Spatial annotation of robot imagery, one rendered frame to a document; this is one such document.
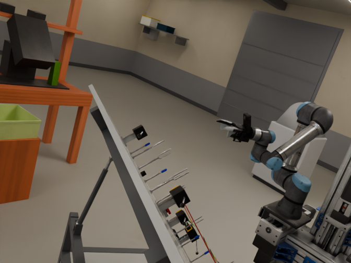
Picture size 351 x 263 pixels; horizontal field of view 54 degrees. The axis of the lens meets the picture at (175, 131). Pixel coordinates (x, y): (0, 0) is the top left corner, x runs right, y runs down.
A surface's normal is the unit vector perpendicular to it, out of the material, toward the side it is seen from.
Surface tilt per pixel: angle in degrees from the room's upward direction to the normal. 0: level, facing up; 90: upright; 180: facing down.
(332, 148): 90
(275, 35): 90
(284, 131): 90
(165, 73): 90
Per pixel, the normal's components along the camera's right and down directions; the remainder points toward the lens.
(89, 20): 0.69, 0.40
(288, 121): -0.69, -0.01
